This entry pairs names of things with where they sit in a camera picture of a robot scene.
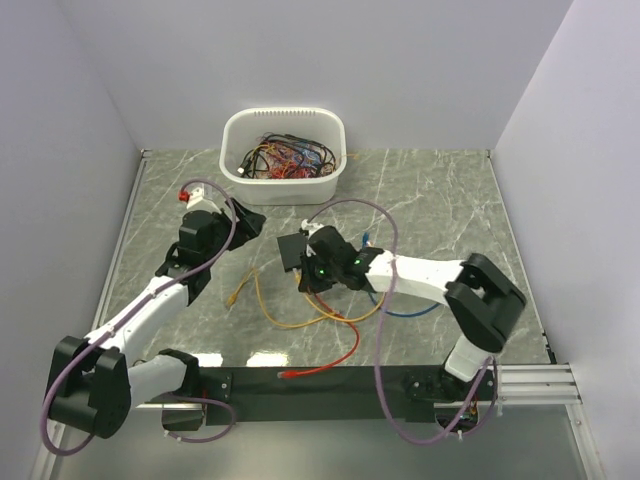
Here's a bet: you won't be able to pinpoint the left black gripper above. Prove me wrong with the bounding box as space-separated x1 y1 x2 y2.
204 197 266 265

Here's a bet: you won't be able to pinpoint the yellow ethernet cable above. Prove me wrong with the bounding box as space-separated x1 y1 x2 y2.
226 266 346 330
294 269 387 323

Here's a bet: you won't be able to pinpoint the black network switch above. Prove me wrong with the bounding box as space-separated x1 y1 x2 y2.
277 232 310 273

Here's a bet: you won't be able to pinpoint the blue ethernet cable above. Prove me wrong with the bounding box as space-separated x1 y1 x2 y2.
360 231 441 318

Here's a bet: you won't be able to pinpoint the red ethernet cable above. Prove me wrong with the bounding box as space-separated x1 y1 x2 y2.
277 292 362 379

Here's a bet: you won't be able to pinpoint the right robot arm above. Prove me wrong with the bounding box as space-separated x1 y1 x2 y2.
298 221 526 399

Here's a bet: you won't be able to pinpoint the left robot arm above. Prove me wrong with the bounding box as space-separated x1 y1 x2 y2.
41 199 266 439

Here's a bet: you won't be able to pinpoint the white plastic tub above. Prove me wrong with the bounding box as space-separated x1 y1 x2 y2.
219 107 348 206

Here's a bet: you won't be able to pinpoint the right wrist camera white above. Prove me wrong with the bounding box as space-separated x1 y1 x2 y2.
300 219 324 237

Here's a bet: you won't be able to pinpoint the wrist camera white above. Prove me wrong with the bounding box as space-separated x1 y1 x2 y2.
300 219 324 237
178 183 221 213

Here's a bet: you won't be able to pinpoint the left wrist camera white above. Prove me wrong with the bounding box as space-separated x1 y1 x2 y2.
178 183 221 213

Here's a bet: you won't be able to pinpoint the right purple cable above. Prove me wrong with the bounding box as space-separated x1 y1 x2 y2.
304 198 501 445

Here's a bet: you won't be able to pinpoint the purple cable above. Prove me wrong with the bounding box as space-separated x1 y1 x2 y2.
38 178 238 456
304 198 501 445

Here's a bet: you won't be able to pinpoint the tangled wires in tub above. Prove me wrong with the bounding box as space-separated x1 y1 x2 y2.
236 131 337 181

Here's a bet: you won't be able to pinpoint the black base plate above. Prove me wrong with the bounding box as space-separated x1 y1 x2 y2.
140 365 499 434

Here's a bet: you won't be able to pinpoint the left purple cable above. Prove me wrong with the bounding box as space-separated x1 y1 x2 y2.
38 178 238 456

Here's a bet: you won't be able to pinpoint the aluminium rail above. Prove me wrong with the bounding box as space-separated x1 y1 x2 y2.
53 363 583 410

